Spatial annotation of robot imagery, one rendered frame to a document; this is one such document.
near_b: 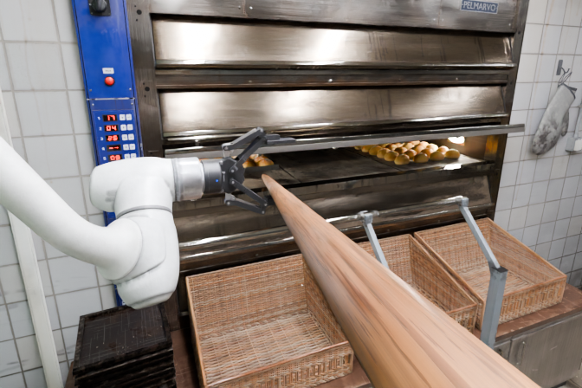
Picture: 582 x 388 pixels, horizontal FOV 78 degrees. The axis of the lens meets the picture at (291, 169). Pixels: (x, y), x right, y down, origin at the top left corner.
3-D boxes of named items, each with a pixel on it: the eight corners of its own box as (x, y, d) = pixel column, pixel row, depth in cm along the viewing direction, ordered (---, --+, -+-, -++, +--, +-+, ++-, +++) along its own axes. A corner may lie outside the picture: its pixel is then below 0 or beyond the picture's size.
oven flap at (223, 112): (163, 139, 136) (158, 88, 137) (501, 118, 199) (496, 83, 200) (162, 137, 132) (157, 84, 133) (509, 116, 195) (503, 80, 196)
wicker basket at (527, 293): (407, 276, 201) (411, 231, 193) (481, 257, 221) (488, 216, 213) (480, 333, 157) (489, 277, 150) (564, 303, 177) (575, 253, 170)
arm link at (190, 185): (173, 194, 80) (200, 190, 82) (177, 207, 72) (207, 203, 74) (170, 154, 78) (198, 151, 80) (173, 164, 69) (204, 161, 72)
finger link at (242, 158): (229, 171, 81) (224, 166, 80) (263, 136, 82) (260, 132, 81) (233, 175, 77) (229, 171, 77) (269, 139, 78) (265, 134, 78)
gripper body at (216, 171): (197, 154, 79) (238, 151, 82) (199, 190, 81) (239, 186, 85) (203, 162, 72) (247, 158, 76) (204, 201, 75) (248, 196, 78)
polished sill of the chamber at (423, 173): (167, 207, 150) (166, 198, 149) (484, 167, 213) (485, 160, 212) (168, 212, 145) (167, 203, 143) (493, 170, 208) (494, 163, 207)
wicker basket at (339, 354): (188, 330, 159) (183, 274, 151) (303, 300, 179) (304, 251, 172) (204, 427, 115) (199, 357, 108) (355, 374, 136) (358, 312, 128)
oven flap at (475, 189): (175, 261, 150) (169, 214, 151) (488, 205, 213) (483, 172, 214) (175, 263, 146) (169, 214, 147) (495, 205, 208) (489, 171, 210)
